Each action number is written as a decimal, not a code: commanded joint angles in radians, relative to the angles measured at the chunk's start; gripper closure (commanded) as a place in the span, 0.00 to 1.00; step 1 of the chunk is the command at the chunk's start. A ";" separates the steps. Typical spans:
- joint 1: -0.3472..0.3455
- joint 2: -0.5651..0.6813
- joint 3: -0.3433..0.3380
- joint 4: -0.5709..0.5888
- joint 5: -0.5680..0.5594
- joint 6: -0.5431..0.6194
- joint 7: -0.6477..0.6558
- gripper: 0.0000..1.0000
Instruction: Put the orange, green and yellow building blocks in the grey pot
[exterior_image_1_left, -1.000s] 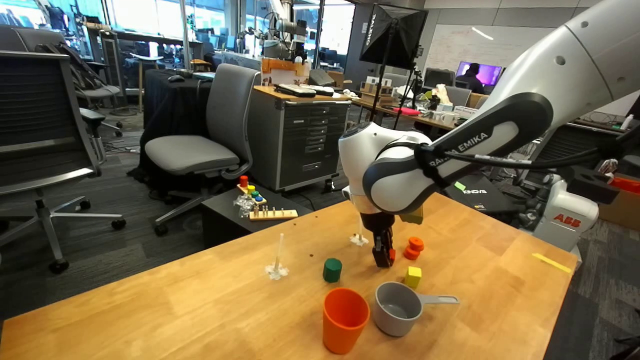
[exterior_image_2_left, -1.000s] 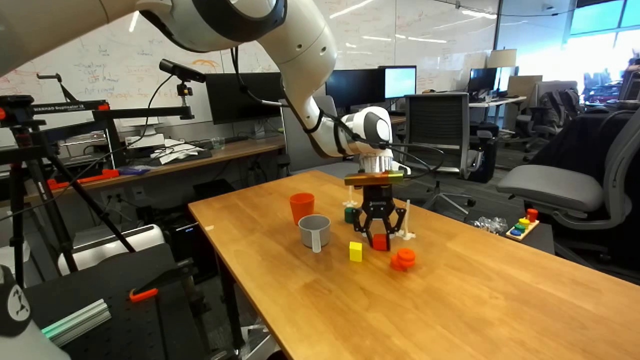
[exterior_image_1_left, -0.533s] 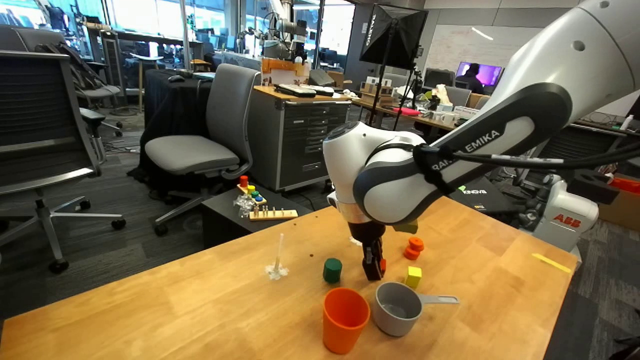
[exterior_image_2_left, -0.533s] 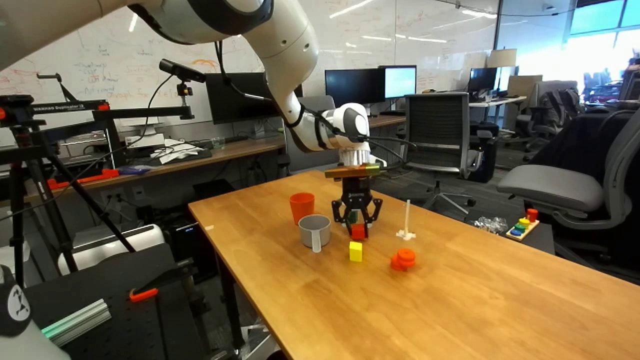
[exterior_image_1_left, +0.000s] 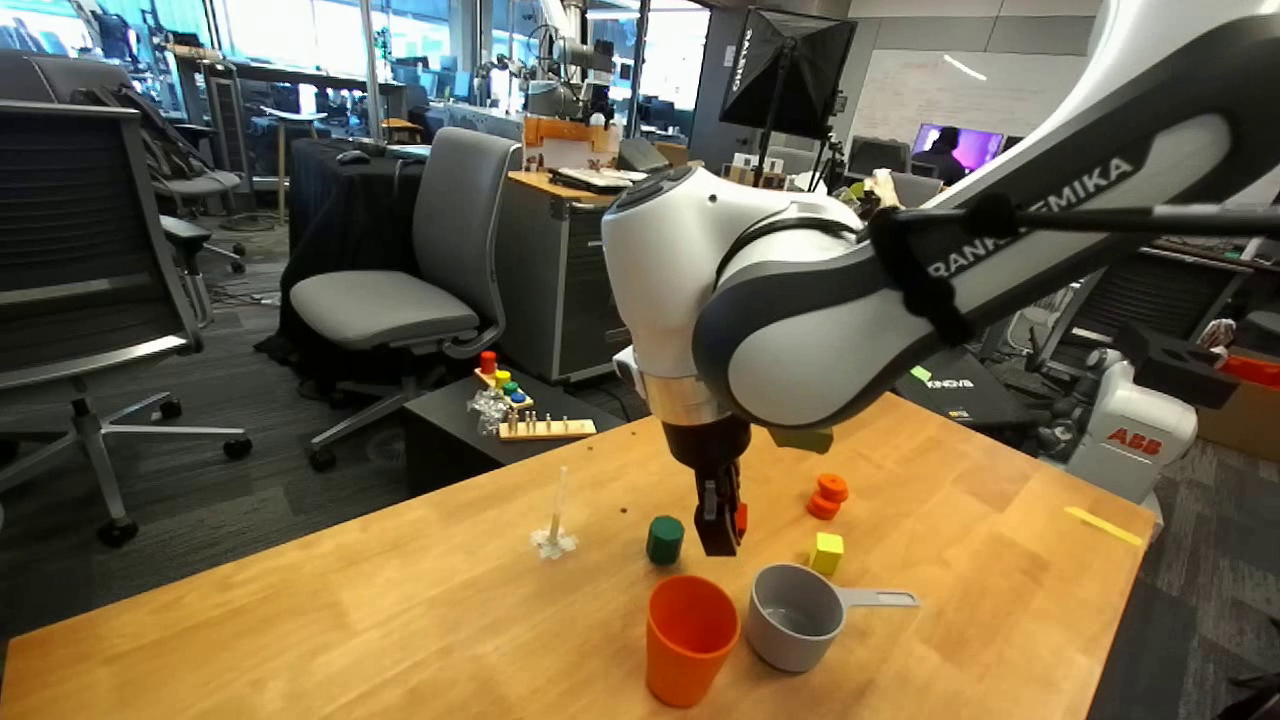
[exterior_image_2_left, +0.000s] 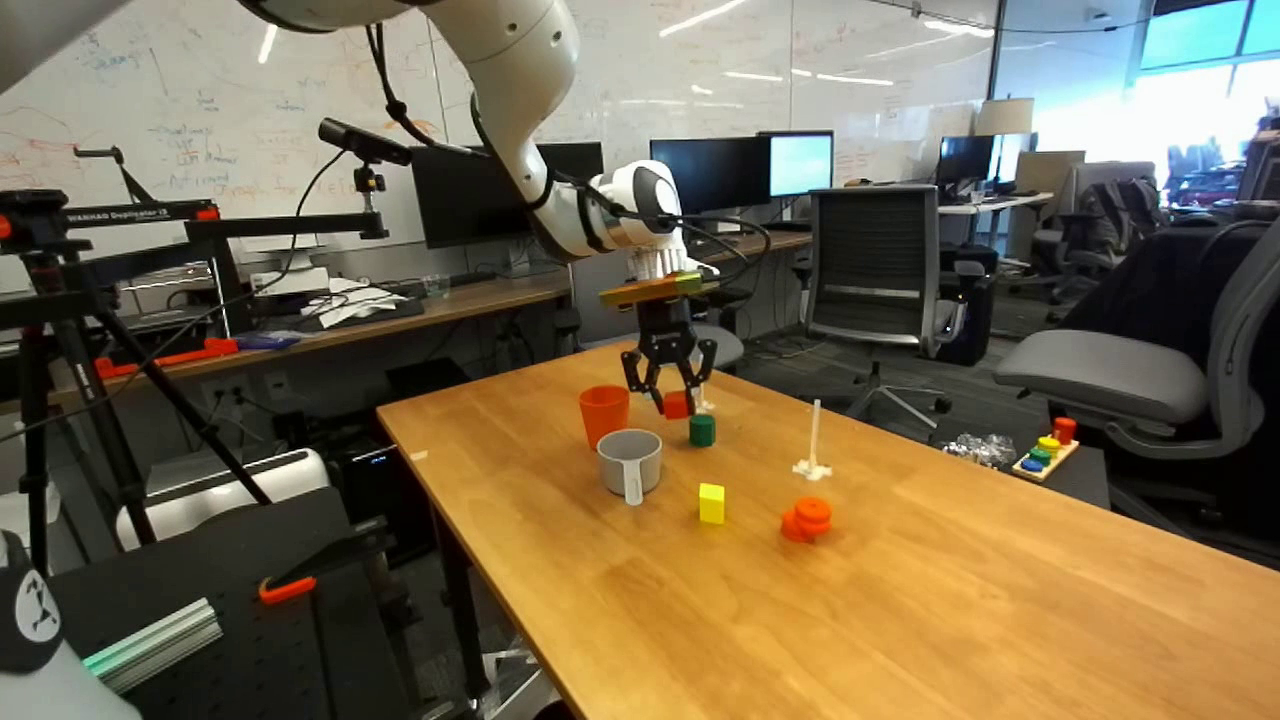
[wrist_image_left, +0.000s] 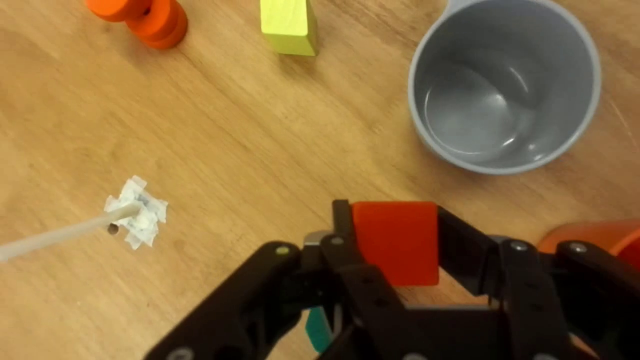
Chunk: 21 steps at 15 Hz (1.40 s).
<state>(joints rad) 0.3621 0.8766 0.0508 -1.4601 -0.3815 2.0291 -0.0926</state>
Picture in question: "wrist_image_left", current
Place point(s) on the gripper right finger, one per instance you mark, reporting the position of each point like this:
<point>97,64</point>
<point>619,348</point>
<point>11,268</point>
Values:
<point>540,295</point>

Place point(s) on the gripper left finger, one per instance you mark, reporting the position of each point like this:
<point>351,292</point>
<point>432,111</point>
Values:
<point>280,300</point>

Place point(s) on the orange square building block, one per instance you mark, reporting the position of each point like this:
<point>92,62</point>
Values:
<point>395,240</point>

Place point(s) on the green building block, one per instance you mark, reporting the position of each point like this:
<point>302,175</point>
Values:
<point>318,330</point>

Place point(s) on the orange arch building block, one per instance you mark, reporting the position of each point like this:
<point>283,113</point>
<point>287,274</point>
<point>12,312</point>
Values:
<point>600,236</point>

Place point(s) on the grey plastic pot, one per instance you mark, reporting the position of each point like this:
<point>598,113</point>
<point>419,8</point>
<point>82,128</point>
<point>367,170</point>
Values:
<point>500,90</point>

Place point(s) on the yellow building block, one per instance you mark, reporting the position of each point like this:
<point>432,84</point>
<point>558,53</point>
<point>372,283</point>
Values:
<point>287,22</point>

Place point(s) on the orange round building block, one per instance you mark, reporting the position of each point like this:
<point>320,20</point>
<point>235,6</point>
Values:
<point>145,17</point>

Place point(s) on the white stick with paper tape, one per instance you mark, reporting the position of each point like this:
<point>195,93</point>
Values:
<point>125,220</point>

